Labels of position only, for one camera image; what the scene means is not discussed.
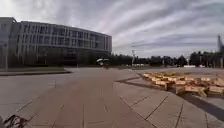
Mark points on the pale parasol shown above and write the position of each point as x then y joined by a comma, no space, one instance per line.
102,60

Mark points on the pole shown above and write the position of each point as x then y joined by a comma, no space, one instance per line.
133,57

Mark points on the grey-brown slab plaza pavement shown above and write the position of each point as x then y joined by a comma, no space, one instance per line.
86,100

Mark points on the row of trees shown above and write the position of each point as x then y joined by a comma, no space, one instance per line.
160,60

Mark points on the large curved office building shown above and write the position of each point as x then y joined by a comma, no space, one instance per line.
50,40

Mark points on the low raised kerb edge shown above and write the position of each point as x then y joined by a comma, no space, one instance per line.
33,72

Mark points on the dark paved strip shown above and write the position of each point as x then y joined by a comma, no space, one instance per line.
203,104

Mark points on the tall distant tower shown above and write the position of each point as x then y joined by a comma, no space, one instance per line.
220,44

